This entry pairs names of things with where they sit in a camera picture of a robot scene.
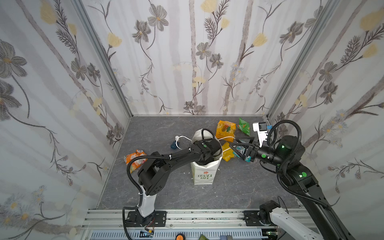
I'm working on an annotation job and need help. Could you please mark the orange button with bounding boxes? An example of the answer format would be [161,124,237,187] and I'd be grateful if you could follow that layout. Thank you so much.
[176,234,186,240]

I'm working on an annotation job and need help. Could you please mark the small blue bottle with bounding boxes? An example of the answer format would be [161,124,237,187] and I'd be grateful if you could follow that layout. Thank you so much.
[171,136,181,150]

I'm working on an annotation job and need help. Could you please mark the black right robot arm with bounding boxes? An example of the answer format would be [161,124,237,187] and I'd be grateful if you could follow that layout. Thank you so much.
[230,120,354,240]

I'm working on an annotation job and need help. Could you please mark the white paper bag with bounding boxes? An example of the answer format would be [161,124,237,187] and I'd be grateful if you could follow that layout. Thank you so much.
[178,129,223,185]

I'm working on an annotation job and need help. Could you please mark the yellow mango gummy bag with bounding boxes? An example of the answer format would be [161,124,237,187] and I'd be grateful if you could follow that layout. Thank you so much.
[216,121,236,143]

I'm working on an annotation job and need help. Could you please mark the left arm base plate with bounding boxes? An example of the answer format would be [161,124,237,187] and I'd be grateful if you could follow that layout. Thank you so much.
[124,211,167,228]

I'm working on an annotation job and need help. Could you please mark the orange snack packet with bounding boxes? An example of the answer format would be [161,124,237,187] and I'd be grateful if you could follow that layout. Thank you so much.
[124,149,148,174]

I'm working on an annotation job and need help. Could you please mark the large yellow snack bag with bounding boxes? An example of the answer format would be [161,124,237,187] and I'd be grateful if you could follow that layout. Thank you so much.
[222,142,235,162]

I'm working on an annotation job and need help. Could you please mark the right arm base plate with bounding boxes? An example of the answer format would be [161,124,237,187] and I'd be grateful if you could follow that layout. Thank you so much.
[243,210,271,227]

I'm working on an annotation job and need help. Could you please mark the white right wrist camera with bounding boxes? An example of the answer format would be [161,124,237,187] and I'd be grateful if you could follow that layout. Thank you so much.
[253,122,273,147]

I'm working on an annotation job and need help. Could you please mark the red green snack bag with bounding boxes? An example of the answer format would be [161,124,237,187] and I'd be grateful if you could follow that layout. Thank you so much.
[240,153,252,163]

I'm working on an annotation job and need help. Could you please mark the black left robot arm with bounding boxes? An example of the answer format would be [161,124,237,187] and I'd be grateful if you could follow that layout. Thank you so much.
[122,128,223,240]

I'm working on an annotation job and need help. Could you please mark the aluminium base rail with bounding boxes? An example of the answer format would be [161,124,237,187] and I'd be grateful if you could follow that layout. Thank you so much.
[80,209,334,240]

